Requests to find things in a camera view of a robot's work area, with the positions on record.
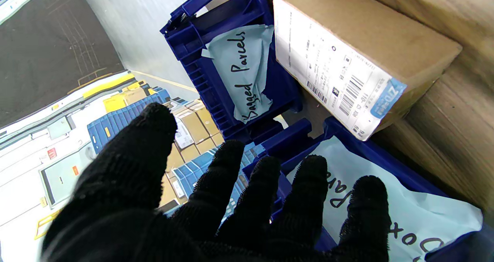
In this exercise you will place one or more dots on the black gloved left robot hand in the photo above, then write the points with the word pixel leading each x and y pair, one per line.
pixel 127 200

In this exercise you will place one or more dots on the cardboard box with large label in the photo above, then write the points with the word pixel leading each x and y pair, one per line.
pixel 366 34

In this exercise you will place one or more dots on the blue bin labelled bagged parcels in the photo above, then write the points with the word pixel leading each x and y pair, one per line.
pixel 193 61

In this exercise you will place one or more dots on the paper label bagged parcels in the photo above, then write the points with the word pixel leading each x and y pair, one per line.
pixel 243 73

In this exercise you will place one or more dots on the printed warehouse backdrop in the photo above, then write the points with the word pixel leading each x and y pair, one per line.
pixel 58 42

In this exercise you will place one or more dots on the blue bin labelled boxed parcels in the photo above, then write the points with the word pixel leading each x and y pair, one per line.
pixel 293 138

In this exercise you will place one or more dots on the paper label boxed parcels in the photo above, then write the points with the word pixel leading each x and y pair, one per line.
pixel 405 208

